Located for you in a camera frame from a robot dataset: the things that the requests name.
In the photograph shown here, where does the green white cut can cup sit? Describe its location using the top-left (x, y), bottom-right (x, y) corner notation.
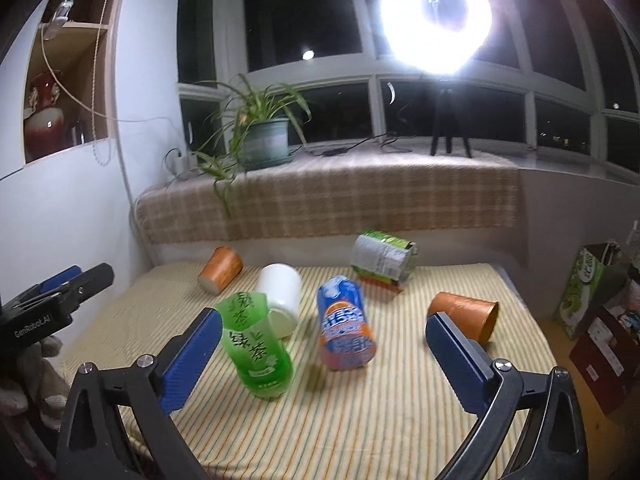
top-left (349, 229), bottom-right (418, 284)

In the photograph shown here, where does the potted spider plant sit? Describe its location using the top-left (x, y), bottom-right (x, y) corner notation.
top-left (164, 73), bottom-right (314, 217)

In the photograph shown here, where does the wooden wall shelf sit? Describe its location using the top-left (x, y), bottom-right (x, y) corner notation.
top-left (22, 0), bottom-right (135, 167)

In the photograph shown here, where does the green paper bag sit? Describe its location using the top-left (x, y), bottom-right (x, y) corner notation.
top-left (552, 242), bottom-right (632, 342)

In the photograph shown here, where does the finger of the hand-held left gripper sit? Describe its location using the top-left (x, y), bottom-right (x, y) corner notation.
top-left (15, 265), bottom-right (83, 307)
top-left (47, 262), bottom-right (116, 312)

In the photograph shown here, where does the person's left hand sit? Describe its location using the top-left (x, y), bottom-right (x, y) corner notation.
top-left (0, 335), bottom-right (72, 432)

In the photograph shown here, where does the blue orange cut bottle cup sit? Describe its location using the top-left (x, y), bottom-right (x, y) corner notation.
top-left (317, 275), bottom-right (377, 372)

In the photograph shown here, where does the orange paper cup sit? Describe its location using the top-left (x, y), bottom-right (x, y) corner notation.
top-left (197, 245), bottom-right (244, 295)
top-left (427, 291), bottom-right (500, 345)

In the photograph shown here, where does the black tripod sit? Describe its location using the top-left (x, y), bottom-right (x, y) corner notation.
top-left (429, 86), bottom-right (474, 159)

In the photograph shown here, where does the plaid blanket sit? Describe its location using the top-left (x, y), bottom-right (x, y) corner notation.
top-left (134, 152), bottom-right (522, 247)

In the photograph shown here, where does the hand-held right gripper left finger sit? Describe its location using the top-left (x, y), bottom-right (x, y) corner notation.
top-left (55, 307), bottom-right (224, 480)

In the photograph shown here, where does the red brown cardboard box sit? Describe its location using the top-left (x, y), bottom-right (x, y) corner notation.
top-left (569, 304), bottom-right (640, 417)

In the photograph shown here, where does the striped tablecloth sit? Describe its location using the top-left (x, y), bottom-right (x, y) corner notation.
top-left (59, 262), bottom-right (559, 480)

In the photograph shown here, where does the green cut bottle cup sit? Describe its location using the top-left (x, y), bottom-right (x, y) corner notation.
top-left (216, 290), bottom-right (294, 401)

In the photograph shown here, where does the black cable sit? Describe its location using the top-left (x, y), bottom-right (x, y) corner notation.
top-left (302, 132), bottom-right (414, 157)

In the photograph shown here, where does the white window frame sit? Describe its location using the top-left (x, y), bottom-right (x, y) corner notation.
top-left (176, 0), bottom-right (640, 177)

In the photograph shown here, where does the ring light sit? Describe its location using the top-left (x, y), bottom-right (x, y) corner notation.
top-left (379, 0), bottom-right (494, 80)

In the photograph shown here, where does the red vase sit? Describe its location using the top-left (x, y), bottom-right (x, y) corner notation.
top-left (23, 72), bottom-right (69, 162)

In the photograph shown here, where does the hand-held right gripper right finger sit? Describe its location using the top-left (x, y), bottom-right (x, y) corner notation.
top-left (425, 311), bottom-right (591, 480)

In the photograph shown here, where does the white cable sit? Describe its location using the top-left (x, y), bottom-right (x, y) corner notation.
top-left (39, 0), bottom-right (176, 128)

